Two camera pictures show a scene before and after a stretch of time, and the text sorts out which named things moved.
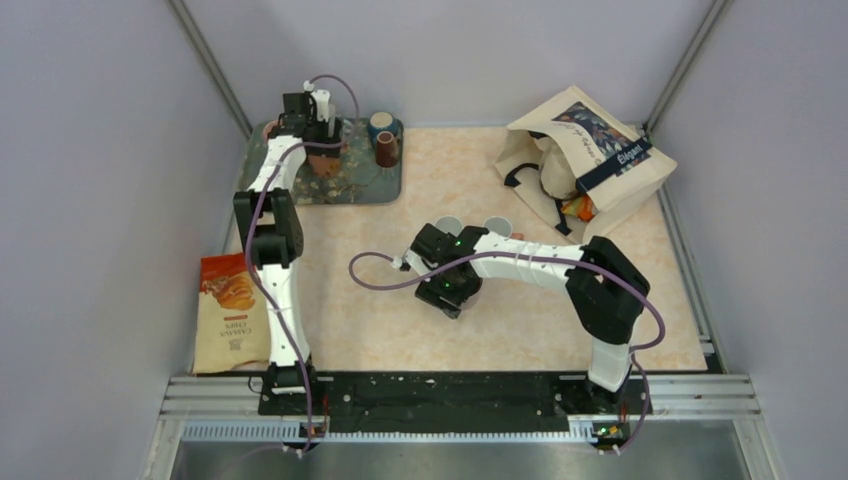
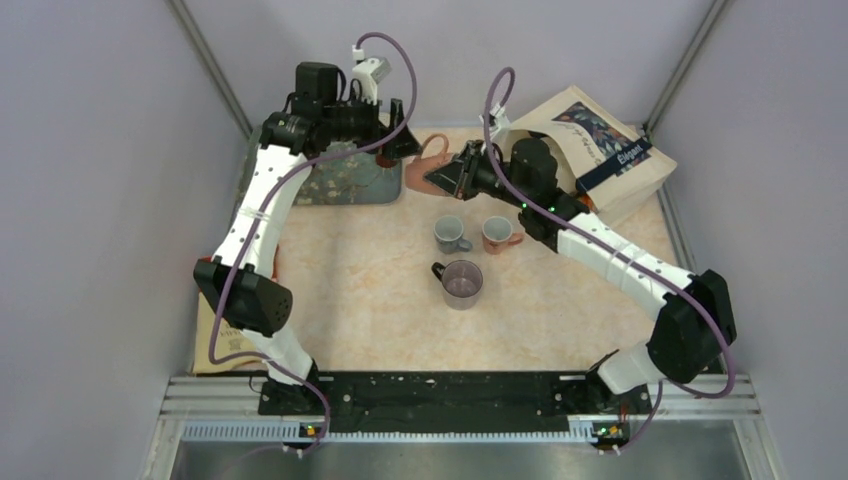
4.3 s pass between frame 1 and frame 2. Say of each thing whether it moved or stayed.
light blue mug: stayed
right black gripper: moved
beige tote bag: stayed
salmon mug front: stayed
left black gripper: moved
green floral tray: stayed
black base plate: stayed
